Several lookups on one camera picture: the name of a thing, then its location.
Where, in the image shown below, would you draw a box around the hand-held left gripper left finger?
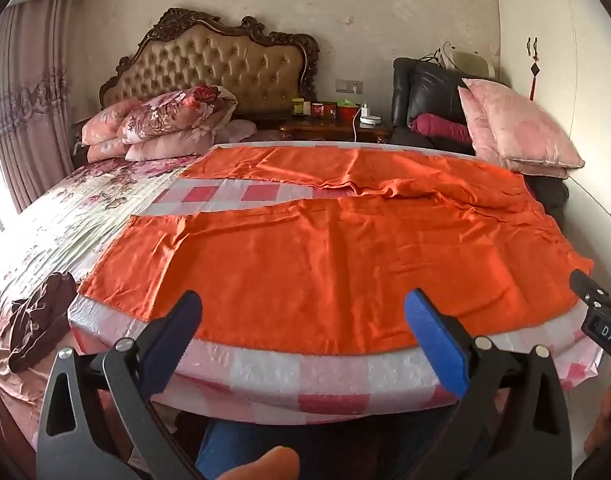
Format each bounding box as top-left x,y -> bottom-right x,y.
36,289 -> 204,480

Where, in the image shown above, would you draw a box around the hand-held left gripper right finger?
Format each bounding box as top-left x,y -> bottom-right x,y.
404,287 -> 573,480

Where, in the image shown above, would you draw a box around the orange pants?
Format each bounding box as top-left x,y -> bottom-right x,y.
79,145 -> 595,357

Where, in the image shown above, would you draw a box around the person's right hand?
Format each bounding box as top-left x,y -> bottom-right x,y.
583,362 -> 611,457

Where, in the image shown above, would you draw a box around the pink white checkered sheet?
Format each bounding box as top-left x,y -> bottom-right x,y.
68,140 -> 604,427

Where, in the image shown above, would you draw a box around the dark maroon cloth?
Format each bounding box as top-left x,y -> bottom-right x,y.
8,272 -> 79,374

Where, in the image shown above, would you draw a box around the person's blue jeans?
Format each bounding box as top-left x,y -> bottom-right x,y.
195,410 -> 453,480

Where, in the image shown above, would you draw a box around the floral bedsheet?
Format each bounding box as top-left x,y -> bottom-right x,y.
0,152 -> 206,461

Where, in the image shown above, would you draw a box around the person's foot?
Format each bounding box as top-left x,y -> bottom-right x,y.
234,447 -> 301,480

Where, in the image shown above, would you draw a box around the large pink satin pillow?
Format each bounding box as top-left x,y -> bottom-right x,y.
457,86 -> 569,180
462,78 -> 585,170

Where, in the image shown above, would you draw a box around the pink floral pillow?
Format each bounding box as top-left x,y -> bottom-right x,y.
125,125 -> 217,162
87,137 -> 132,163
81,100 -> 142,146

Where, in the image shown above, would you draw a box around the pale pink pillow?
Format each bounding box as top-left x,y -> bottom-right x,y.
215,120 -> 259,144

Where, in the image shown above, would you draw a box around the maroon bolster cushion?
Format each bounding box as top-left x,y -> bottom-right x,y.
409,112 -> 474,145

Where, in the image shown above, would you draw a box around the folded floral quilt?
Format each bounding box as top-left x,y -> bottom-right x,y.
116,85 -> 238,146

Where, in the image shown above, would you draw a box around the red hanging knot ornament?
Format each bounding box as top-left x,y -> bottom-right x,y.
527,37 -> 541,101

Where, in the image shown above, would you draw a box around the carved wooden nightstand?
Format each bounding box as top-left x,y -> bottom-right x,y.
278,112 -> 394,145

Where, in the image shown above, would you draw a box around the black leather chair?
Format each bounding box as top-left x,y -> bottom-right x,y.
390,57 -> 497,144

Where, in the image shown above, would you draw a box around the white wardrobe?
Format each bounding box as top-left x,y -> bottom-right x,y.
495,0 -> 611,273

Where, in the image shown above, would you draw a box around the white appliance behind chair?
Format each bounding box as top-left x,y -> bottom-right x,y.
437,42 -> 497,82

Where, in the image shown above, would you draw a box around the pink patterned curtain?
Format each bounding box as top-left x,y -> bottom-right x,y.
0,0 -> 92,216

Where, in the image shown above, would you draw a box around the tufted carved wooden headboard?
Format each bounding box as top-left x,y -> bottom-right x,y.
99,8 -> 320,112

